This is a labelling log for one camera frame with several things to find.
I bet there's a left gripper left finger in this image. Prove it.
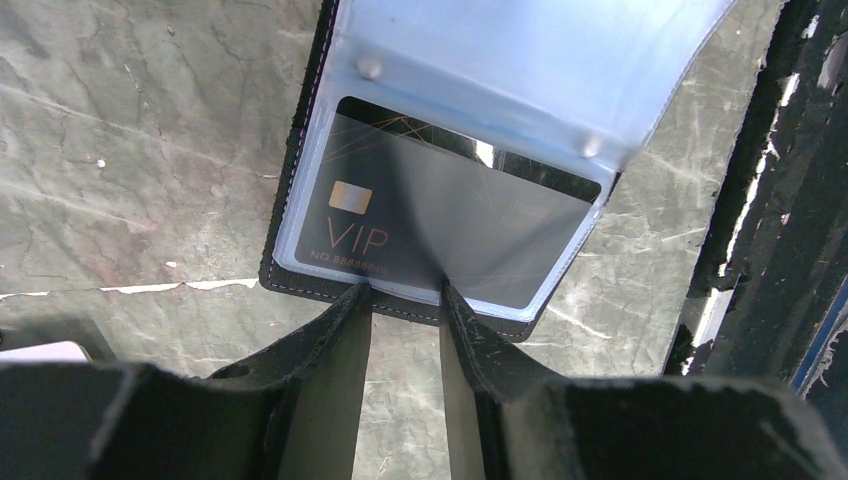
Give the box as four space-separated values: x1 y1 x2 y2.
1 284 372 479

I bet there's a black VIP credit card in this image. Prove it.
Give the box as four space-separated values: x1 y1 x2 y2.
281 96 602 311

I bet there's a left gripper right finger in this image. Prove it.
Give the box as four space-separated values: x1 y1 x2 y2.
439 283 847 479

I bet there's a black leather card holder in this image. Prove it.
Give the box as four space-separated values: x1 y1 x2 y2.
258 1 732 342

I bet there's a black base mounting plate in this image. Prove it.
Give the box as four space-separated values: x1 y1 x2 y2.
662 0 848 419

